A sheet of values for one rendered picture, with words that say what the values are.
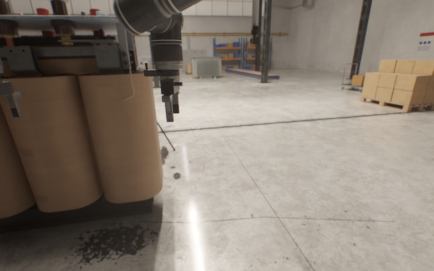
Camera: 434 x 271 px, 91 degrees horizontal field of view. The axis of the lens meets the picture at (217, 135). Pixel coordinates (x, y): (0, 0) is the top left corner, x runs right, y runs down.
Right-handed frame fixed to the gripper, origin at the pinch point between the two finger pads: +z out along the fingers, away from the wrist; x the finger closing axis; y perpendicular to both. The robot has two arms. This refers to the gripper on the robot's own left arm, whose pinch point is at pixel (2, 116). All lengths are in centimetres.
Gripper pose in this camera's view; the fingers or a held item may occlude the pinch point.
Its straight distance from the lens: 123.8
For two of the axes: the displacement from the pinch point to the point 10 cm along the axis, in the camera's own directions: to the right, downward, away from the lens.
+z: 0.2, 9.4, 3.4
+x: -0.1, -3.4, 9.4
